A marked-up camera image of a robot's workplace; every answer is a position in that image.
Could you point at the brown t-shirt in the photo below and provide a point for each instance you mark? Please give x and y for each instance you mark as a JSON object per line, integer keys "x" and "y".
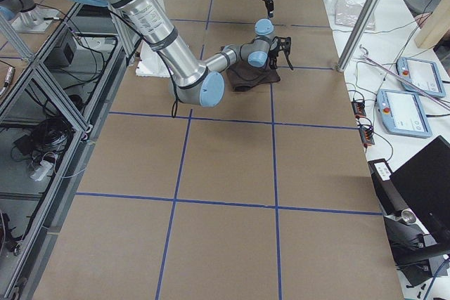
{"x": 243, "y": 77}

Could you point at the third robot base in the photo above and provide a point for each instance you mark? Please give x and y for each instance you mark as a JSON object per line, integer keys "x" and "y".
{"x": 27, "y": 17}

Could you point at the clear plastic bag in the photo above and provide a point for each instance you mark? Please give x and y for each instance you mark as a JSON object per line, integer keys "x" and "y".
{"x": 347, "y": 12}

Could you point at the black orange connector board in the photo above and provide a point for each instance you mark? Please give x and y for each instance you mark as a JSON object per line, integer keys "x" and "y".
{"x": 358, "y": 107}

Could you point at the near blue teach pendant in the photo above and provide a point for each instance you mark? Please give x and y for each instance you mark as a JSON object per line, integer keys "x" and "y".
{"x": 402, "y": 113}

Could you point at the blue teach pendant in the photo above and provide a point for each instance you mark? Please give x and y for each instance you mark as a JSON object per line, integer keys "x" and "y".
{"x": 422, "y": 73}
{"x": 402, "y": 113}

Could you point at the far blue teach pendant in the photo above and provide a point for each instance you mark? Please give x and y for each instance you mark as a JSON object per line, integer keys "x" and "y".
{"x": 422, "y": 73}

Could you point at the wooden plank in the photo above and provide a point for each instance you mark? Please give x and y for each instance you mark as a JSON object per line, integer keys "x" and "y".
{"x": 433, "y": 26}

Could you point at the white reacher grabber tool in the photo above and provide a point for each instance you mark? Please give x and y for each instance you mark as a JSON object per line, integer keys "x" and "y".
{"x": 402, "y": 79}

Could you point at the black laptop box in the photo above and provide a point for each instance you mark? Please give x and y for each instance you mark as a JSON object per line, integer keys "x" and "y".
{"x": 423, "y": 183}

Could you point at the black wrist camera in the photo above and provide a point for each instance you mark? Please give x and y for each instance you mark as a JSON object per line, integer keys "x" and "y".
{"x": 283, "y": 44}

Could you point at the white central pedestal column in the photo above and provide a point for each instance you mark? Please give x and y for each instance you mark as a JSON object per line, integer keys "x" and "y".
{"x": 150, "y": 64}

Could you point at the aluminium frame post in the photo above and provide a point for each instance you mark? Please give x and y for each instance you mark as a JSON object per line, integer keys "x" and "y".
{"x": 356, "y": 34}

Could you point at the aluminium side frame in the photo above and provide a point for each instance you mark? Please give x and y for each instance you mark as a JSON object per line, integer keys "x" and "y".
{"x": 50, "y": 120}

